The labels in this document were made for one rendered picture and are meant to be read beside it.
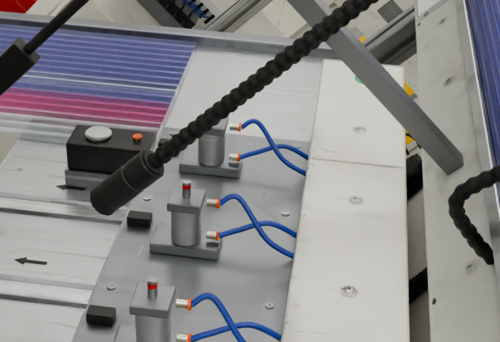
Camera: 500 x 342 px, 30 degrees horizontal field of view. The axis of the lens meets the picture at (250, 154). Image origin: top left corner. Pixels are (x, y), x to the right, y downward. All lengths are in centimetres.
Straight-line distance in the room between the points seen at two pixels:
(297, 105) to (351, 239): 36
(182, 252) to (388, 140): 22
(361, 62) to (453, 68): 20
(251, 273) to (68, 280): 16
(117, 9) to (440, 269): 151
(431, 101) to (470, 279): 26
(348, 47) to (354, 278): 16
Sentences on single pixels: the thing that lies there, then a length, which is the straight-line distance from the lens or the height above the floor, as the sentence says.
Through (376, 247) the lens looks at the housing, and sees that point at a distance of 67.
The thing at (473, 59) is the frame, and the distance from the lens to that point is 75.
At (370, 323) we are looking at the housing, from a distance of 61.
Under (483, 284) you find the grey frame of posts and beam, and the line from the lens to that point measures 59.
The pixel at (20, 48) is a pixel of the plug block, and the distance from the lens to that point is 72.
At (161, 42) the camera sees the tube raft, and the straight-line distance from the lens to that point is 111.
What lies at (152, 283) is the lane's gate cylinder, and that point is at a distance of 57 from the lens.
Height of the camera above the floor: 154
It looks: 26 degrees down
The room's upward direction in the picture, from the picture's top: 54 degrees clockwise
